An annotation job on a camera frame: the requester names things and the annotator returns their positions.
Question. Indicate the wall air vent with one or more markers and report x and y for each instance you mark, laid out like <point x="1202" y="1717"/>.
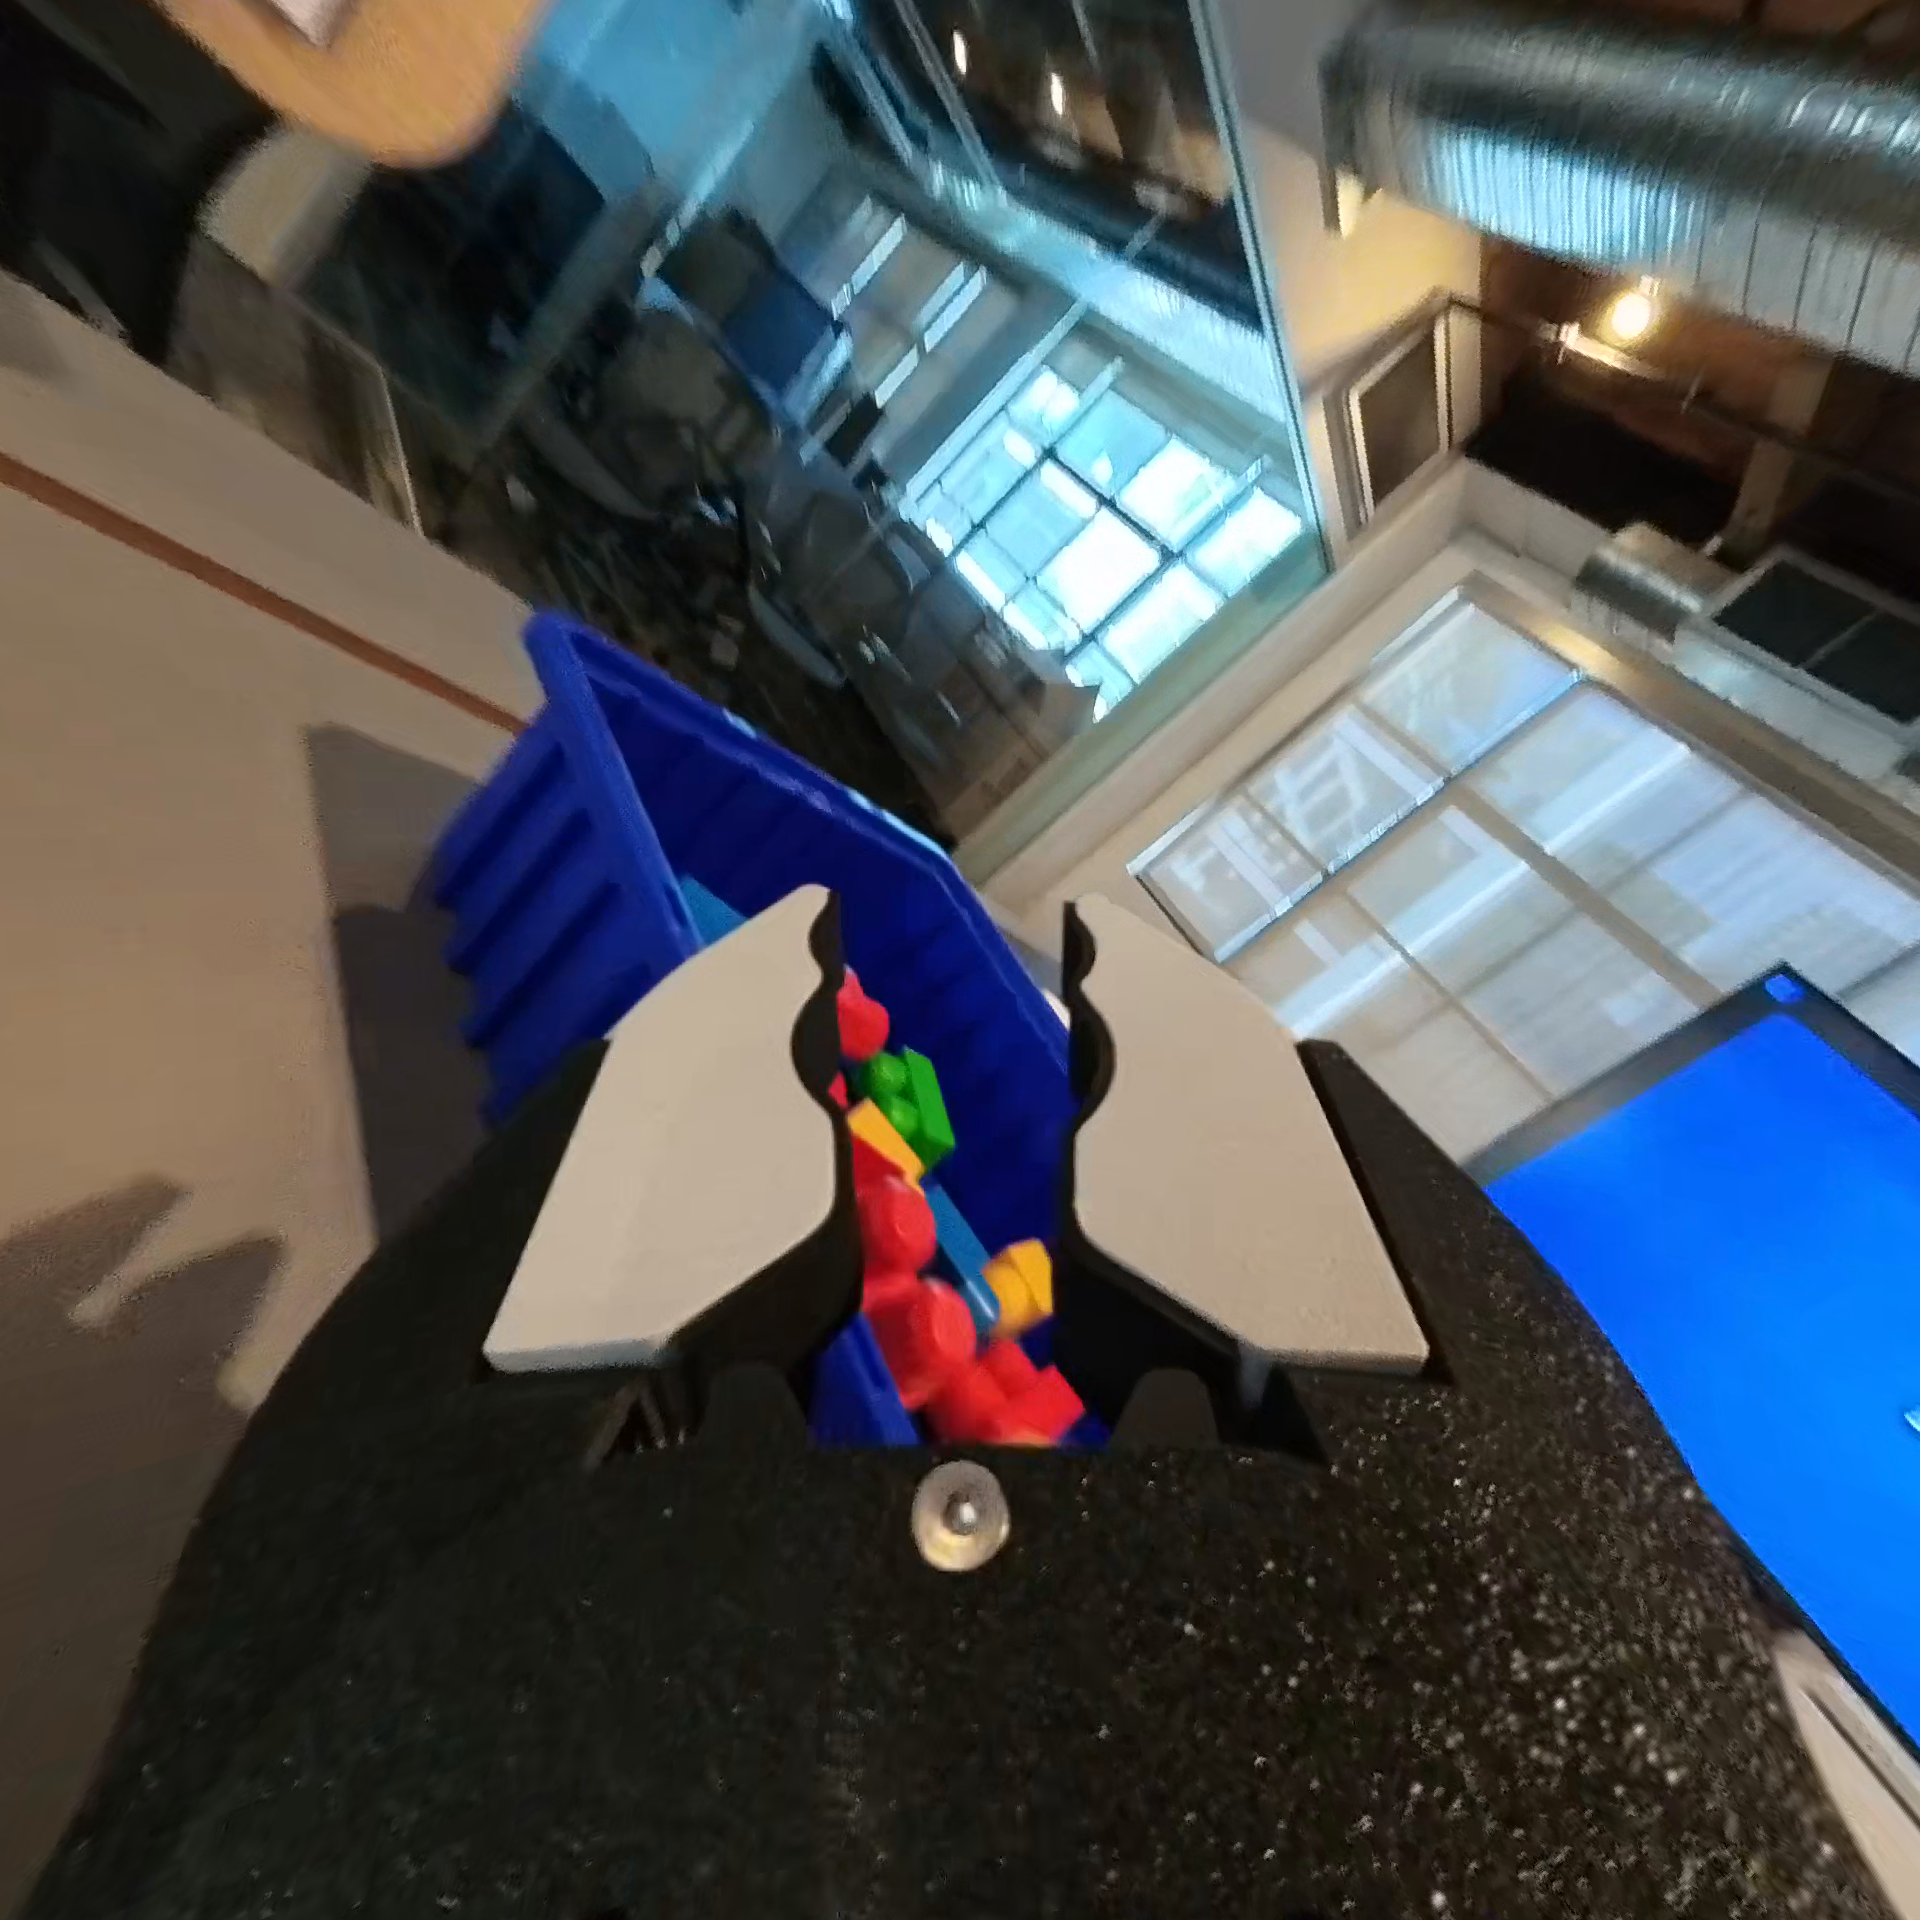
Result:
<point x="1816" y="629"/>

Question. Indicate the silver ventilation duct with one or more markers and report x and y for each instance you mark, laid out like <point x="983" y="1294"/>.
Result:
<point x="1622" y="150"/>

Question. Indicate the pile of mega blocks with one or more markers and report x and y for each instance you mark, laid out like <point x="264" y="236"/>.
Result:
<point x="902" y="1231"/>

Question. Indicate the blue plastic bin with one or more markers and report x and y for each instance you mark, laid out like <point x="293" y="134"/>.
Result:
<point x="720" y="809"/>

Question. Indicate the ceiling light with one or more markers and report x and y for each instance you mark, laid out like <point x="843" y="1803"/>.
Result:
<point x="1629" y="315"/>

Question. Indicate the large window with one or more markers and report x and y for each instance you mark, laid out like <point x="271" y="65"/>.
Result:
<point x="1501" y="839"/>

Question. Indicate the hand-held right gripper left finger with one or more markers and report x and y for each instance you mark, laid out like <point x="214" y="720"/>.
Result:
<point x="674" y="1185"/>

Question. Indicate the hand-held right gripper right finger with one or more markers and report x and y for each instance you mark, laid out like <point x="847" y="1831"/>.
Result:
<point x="1238" y="1185"/>

